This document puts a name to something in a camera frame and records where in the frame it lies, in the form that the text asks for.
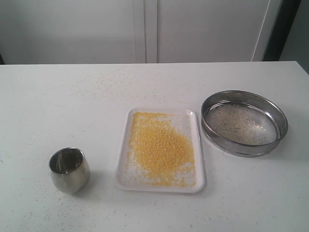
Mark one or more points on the yellow millet grain pile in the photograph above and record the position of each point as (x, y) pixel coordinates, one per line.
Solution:
(161, 154)

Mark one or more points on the stainless steel cup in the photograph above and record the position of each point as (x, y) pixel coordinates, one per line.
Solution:
(69, 170)

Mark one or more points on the white square plastic tray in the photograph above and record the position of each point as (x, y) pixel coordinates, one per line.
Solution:
(125, 172)

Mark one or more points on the round stainless steel sieve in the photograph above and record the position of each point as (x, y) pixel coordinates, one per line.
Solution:
(243, 123)

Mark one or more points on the white cabinet doors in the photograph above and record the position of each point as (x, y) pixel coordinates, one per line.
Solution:
(135, 31)

